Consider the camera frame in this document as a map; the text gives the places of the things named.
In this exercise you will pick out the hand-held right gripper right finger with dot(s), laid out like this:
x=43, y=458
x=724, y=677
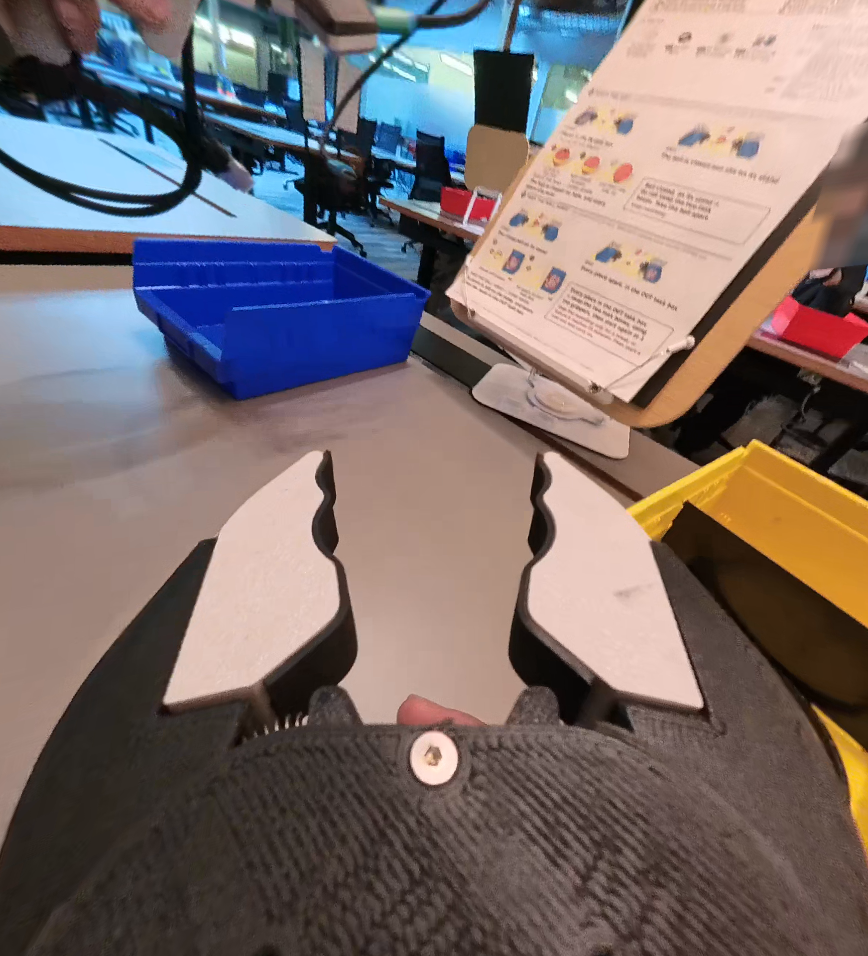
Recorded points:
x=613, y=597

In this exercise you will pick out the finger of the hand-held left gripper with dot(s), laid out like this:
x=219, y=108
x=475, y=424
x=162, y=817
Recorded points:
x=333, y=22

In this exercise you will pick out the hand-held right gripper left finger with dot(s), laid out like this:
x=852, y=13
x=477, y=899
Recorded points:
x=254, y=597

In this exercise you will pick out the yellow plastic bin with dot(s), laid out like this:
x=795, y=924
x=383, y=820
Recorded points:
x=815, y=515

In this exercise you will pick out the grey desk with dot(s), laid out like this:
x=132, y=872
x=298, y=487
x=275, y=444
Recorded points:
x=105, y=448

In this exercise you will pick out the person's left hand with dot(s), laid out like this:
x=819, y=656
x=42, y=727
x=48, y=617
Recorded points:
x=127, y=11

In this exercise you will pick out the person's right hand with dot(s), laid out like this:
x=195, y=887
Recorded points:
x=434, y=713

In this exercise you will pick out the white table with brown edge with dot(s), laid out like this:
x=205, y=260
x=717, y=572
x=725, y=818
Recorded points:
x=68, y=164

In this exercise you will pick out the black bin divider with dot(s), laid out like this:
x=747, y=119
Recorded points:
x=777, y=620

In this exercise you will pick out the black office chair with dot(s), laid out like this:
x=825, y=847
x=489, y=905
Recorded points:
x=430, y=160

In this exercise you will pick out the black upright panel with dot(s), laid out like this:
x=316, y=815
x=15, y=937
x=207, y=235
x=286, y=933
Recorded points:
x=503, y=89

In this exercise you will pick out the tan cardboard panel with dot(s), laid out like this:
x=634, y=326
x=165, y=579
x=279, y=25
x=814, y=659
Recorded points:
x=493, y=160

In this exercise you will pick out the small red bin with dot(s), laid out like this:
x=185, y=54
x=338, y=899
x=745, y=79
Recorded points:
x=460, y=203

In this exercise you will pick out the white document stand base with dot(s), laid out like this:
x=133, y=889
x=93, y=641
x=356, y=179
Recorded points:
x=508, y=396

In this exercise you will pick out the blue plastic bin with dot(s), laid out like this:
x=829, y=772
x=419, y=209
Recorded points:
x=292, y=351

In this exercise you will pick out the wooden document stand board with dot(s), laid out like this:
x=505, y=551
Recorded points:
x=740, y=351

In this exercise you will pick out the large red bin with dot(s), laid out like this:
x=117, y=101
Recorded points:
x=815, y=332

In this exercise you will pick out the printed instruction sheet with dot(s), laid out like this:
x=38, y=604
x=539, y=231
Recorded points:
x=628, y=224

